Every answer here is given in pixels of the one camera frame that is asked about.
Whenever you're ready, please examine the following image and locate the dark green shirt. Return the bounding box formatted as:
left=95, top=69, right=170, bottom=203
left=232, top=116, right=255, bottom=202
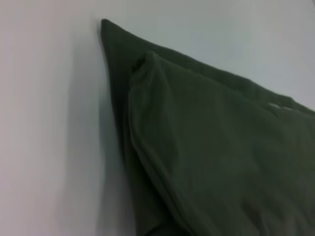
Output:
left=100, top=18, right=315, bottom=236

